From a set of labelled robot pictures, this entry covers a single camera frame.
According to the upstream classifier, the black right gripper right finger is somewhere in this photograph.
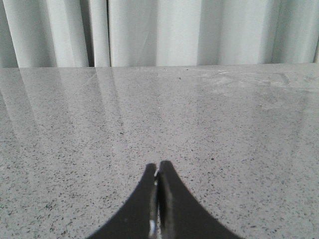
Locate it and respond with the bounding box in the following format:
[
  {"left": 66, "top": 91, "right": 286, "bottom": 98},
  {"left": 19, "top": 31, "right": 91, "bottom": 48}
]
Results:
[{"left": 158, "top": 161, "right": 239, "bottom": 239}]

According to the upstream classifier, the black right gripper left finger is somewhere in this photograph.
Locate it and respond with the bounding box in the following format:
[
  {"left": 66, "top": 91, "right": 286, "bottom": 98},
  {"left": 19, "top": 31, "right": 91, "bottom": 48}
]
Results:
[{"left": 89, "top": 163, "right": 158, "bottom": 239}]

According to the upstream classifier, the pale green curtain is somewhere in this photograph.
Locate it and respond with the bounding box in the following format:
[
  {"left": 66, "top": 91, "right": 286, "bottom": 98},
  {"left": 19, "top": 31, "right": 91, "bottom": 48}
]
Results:
[{"left": 0, "top": 0, "right": 319, "bottom": 67}]

